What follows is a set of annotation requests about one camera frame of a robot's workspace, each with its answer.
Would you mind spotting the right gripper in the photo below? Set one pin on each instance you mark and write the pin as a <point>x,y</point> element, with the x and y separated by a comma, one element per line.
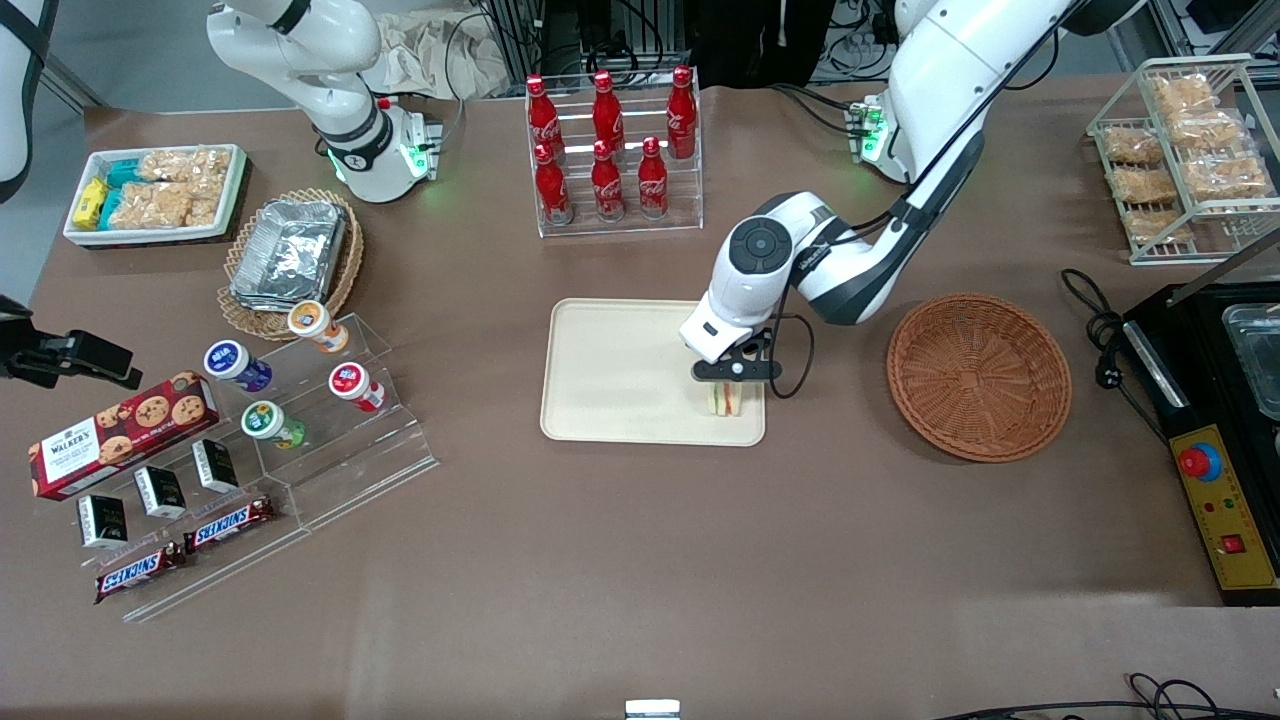
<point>40,359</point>

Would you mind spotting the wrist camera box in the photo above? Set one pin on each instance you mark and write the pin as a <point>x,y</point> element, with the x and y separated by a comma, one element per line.
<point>95,355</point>
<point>735,370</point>

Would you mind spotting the light wicker basket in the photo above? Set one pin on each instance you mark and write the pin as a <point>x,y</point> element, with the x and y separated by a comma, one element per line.
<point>345,270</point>

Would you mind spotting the brown wicker basket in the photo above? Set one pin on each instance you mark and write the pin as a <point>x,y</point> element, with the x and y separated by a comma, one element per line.
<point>980,380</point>

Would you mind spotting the red emergency stop button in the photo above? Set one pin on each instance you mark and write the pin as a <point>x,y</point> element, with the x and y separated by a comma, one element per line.
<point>1199,461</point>

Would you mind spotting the red Walkers cookie box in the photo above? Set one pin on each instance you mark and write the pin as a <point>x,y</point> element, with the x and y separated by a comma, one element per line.
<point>120,435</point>

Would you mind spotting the crumpled beige cloth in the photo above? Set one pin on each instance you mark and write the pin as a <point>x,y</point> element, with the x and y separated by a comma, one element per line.
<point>440,55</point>

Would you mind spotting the red capped drink bottle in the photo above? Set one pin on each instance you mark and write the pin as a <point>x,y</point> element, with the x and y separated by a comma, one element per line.
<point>352,384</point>

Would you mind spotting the Snickers chocolate bar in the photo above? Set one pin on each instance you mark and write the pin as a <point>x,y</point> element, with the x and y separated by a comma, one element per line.
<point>228,524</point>
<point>140,572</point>

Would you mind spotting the blue capped drink bottle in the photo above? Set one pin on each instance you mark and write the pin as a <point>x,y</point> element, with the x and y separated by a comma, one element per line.
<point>232,362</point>

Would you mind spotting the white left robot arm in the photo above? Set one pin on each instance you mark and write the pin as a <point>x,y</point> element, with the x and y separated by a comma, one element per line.
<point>930,120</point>

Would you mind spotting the teal snack packet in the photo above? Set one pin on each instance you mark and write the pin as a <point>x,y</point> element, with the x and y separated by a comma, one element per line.
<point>125,173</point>
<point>112,208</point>

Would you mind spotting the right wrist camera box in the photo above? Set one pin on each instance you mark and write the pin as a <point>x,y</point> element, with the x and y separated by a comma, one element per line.
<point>95,355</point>

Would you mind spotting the small white metal object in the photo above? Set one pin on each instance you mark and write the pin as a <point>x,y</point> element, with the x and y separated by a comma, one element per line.
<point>652,710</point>

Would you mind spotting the small black box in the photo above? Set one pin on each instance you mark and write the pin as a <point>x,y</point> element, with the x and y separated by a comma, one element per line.
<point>215,466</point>
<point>102,520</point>
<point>160,492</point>

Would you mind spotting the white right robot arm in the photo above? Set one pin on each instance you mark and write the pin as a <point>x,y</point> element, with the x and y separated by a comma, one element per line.
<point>330,70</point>

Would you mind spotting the clear rectangular container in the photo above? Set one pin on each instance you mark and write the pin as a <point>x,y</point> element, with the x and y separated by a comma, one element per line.
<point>1258,360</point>

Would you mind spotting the clear acrylic bottle rack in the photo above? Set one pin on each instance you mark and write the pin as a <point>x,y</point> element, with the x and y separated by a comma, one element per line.
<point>680,205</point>

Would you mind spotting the cream plastic tray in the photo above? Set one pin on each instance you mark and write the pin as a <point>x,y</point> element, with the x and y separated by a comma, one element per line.
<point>620,372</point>

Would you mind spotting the black countertop appliance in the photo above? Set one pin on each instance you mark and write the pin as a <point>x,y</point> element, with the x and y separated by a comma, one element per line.
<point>1190,380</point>

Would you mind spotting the red cola bottle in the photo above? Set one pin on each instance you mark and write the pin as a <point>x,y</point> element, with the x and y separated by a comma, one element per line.
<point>551,188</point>
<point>543,112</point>
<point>607,185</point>
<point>682,112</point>
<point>652,182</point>
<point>606,108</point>

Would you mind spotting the white rectangular snack tray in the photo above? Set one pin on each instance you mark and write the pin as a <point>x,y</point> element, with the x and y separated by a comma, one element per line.
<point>235,190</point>

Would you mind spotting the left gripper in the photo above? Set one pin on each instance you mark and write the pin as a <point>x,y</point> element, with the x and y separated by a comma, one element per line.
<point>750,347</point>

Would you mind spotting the silver metal lid bar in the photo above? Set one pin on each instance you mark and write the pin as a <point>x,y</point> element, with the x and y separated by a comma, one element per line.
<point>1225,270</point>

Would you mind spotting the yellow snack packet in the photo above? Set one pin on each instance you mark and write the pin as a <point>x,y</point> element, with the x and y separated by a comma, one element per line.
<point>90,203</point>

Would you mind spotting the clear bag of rice crackers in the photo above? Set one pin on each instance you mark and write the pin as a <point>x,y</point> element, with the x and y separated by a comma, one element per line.
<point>185,163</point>
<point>150,205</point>

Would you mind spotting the green capped drink bottle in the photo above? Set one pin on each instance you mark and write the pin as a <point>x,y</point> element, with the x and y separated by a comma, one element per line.
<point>268,422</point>

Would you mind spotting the clear acrylic stepped display stand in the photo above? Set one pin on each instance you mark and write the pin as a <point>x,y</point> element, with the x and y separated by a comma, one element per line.
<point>380,460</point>
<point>210,575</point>

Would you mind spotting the yellow control panel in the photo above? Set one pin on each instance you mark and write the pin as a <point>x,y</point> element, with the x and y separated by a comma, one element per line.
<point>1225,510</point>

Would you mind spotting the orange capped drink bottle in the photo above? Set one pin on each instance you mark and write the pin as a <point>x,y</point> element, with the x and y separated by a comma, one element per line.
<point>315,323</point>

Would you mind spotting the stack of foil containers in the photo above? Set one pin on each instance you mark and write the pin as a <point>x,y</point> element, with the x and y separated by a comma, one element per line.
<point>288,255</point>

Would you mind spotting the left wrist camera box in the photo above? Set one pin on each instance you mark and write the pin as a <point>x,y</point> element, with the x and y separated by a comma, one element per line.
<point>735,370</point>

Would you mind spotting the triangular sandwich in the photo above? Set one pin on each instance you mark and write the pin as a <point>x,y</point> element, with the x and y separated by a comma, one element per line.
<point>727,400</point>

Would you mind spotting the bagged cracker snack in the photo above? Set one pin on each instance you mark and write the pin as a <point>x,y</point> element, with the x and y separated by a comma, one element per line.
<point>1132,146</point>
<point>1180,93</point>
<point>1160,226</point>
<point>1205,132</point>
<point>1142,185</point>
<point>1225,178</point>

